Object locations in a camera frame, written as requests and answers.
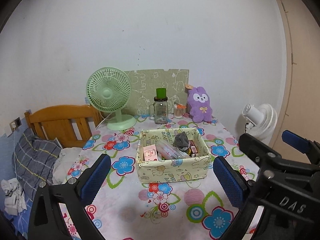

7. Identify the red yellow carton box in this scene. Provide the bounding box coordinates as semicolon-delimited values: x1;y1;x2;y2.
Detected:
186;140;200;158

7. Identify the grey drawstring pouch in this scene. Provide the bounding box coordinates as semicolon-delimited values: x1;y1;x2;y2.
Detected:
174;132;190;152

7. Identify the clear plastic tube pack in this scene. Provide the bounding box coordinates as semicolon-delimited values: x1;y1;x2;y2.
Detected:
155;140;191;160

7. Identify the pink tissue packet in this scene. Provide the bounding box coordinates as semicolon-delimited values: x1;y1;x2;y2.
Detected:
143;144;158;161

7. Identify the white standing fan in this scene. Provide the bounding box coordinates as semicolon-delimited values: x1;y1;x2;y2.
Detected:
242;103;278;141

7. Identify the crumpled white cloth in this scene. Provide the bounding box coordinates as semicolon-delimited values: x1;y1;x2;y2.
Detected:
1;178;27;216

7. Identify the grey plaid pillow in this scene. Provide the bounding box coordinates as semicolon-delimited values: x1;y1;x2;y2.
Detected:
12;128;62;200

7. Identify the yellow cartoon storage box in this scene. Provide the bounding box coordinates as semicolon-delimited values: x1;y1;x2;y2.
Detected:
136;127;211;183

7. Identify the purple plush bunny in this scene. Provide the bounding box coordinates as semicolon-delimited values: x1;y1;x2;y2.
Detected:
187;87;213;123

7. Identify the floral tablecloth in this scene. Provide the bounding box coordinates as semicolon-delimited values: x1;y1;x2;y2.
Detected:
55;115;237;239

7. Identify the toothpick jar orange lid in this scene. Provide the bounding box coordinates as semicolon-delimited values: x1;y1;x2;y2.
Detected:
174;103;187;119

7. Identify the glass mason jar mug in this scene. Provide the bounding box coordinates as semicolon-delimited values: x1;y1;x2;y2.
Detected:
149;97;168;125

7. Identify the green cup on jar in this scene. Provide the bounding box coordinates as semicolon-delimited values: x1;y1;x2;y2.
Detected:
156;88;167;99

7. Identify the beige door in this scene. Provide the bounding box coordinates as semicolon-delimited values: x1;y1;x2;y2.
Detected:
270;0;319;163

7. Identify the green cartoon patterned board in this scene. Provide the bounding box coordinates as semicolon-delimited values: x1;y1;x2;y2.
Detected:
123;69;190;117

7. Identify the green desk fan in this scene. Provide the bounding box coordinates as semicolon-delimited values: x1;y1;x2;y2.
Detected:
86;67;136;131

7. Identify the wall power socket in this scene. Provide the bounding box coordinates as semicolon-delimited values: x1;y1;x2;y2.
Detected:
9;117;22;132

